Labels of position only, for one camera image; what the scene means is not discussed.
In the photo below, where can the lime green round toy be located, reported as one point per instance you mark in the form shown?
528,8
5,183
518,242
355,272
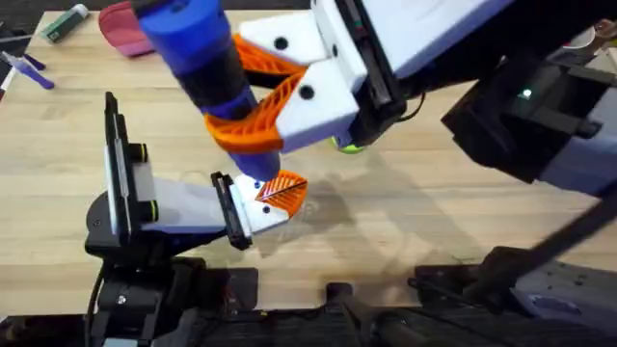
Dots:
348,148

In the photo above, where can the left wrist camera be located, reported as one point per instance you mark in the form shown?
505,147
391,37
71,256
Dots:
143,180

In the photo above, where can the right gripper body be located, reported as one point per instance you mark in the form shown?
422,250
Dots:
434,29

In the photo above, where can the green and white tube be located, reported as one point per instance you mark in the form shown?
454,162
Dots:
62,24

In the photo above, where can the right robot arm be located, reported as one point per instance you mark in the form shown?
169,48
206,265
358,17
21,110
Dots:
583,164

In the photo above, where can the black upright left wrist plate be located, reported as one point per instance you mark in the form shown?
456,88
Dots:
118,159

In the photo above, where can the black rail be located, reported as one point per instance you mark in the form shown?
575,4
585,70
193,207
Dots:
299,332

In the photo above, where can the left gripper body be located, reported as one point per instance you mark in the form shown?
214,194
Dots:
188,207

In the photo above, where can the pink plastic tub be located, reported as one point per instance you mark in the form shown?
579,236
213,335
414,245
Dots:
123,31

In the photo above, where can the white cup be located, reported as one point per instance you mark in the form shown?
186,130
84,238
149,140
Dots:
581,41

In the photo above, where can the blue electric screwdriver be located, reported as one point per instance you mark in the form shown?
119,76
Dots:
193,34

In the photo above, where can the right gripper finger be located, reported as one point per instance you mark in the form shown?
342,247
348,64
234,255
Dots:
289,41
318,111

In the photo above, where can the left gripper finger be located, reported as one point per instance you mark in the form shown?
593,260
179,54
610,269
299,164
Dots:
270,217
284,179

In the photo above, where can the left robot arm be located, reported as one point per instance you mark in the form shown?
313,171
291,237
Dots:
135,299

